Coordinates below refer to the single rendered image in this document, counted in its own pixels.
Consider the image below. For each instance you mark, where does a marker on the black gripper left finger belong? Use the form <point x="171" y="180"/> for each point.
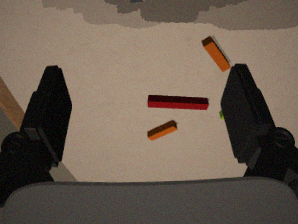
<point x="41" y="138"/>

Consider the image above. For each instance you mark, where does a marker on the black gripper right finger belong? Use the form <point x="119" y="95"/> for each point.
<point x="267" y="150"/>

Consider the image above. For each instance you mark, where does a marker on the orange rod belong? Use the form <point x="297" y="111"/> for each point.
<point x="216" y="54"/>
<point x="162" y="130"/>

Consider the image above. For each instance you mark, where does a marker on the red rod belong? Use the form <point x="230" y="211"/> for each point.
<point x="177" y="102"/>

